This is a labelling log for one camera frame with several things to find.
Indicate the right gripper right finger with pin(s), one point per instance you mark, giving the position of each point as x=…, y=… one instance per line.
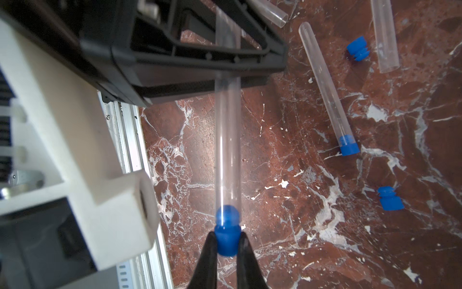
x=249, y=275

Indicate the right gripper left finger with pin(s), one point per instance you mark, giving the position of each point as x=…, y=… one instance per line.
x=205, y=273

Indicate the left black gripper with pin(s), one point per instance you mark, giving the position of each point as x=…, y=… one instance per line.
x=80, y=35

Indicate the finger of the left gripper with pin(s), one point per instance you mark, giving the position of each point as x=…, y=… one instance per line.
x=179, y=57

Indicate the blue stopper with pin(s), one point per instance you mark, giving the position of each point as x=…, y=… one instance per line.
x=358, y=49
x=227, y=230
x=348, y=145
x=389, y=199

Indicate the clear test tube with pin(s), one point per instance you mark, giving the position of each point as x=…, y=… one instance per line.
x=324, y=81
x=271, y=12
x=385, y=35
x=228, y=149

